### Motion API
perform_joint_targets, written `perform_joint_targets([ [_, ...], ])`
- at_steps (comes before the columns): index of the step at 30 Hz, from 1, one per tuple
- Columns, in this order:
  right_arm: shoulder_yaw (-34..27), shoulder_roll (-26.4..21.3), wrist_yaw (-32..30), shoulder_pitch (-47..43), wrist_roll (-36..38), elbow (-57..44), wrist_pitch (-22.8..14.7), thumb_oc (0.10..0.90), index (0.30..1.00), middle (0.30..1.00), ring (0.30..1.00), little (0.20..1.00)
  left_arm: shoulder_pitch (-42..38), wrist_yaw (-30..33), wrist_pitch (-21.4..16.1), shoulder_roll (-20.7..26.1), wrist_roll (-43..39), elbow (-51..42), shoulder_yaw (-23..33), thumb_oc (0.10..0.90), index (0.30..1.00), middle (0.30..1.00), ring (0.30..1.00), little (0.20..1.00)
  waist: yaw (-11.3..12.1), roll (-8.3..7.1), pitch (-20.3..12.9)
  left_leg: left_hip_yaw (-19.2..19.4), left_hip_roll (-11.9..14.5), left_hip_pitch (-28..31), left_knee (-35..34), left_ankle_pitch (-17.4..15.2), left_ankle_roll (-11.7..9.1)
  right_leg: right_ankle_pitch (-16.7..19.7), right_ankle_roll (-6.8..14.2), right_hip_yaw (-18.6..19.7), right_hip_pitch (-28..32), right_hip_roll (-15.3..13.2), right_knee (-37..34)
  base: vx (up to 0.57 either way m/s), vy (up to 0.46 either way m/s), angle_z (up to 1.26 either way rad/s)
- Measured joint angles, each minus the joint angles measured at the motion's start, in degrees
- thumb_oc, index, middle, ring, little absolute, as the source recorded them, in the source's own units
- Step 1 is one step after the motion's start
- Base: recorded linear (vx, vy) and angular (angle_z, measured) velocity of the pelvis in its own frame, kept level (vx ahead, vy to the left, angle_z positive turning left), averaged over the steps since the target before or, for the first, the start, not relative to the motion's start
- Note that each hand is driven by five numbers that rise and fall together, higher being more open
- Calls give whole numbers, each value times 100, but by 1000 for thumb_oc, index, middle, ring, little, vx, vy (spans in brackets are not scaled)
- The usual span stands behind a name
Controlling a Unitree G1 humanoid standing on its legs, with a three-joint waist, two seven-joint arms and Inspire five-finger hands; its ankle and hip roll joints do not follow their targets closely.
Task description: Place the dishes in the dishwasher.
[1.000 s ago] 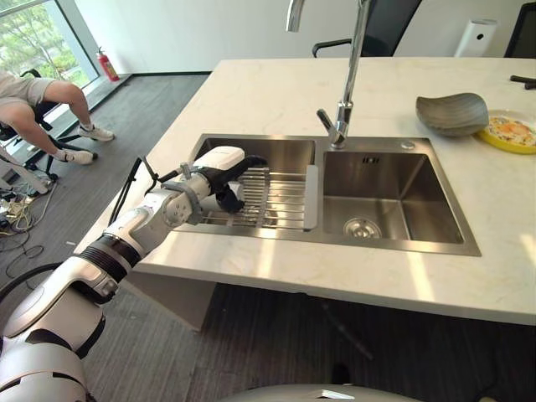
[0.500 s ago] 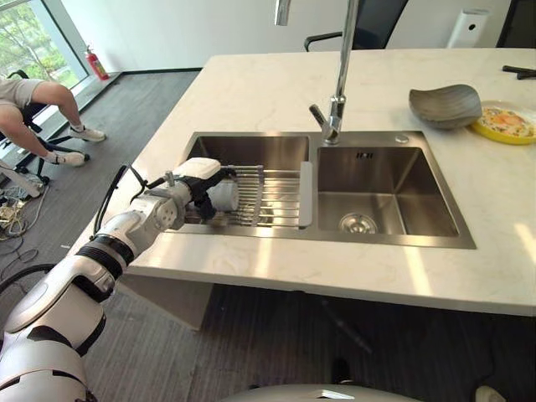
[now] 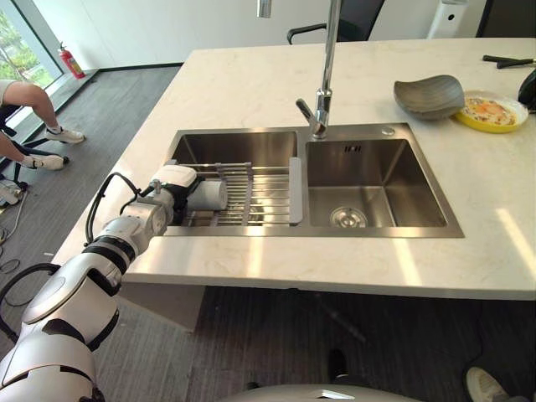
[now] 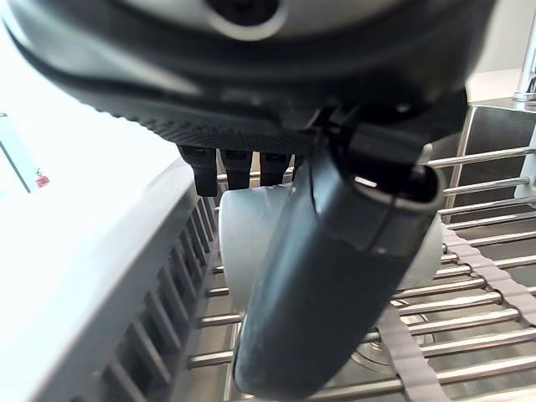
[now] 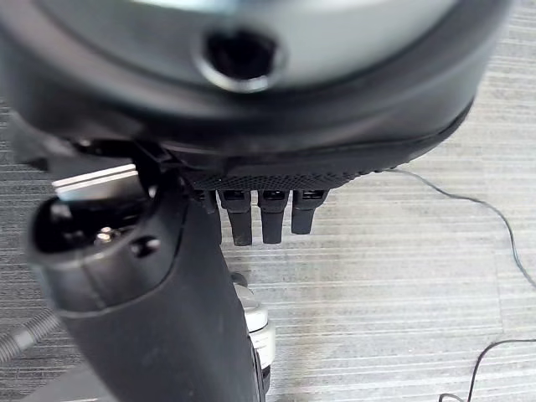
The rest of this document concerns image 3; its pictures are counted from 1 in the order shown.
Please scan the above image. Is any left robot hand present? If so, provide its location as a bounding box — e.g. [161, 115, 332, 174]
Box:
[155, 164, 205, 225]

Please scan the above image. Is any grey cup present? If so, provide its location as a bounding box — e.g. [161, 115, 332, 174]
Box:
[187, 178, 229, 211]

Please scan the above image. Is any grey sink drying rack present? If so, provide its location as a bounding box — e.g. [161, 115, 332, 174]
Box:
[163, 157, 303, 227]

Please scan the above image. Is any stainless steel double sink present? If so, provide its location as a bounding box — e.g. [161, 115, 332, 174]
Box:
[162, 122, 465, 239]

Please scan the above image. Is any red fire extinguisher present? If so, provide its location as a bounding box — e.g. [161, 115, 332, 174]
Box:
[57, 41, 86, 80]

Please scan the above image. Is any person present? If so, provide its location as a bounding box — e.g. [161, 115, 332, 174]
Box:
[0, 79, 86, 172]

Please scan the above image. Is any black swivel chair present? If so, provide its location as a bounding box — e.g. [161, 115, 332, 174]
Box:
[0, 104, 70, 189]

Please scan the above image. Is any chrome kitchen faucet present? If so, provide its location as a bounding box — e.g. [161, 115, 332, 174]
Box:
[295, 0, 343, 141]

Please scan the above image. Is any chrome sink drain strainer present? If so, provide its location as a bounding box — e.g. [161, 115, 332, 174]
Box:
[329, 205, 369, 229]

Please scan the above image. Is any black office chair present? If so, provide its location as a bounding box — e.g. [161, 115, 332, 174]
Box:
[286, 0, 386, 45]

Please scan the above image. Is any silver robot body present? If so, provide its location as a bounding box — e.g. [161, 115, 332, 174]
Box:
[217, 384, 424, 402]

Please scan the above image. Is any grey ribbed bowl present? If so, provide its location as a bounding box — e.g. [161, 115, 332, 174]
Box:
[393, 75, 466, 121]

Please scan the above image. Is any yellow dish with food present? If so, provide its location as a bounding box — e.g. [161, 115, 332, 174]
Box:
[452, 90, 529, 134]

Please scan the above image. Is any black round object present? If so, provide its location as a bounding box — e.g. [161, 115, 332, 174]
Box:
[518, 68, 536, 114]

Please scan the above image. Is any person's shoe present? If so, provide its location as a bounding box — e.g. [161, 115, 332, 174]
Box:
[466, 366, 510, 402]

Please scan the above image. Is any floor cable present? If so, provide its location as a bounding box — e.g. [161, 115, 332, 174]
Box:
[0, 188, 30, 273]

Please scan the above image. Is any black utensil handle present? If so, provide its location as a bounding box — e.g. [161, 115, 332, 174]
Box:
[482, 54, 536, 70]

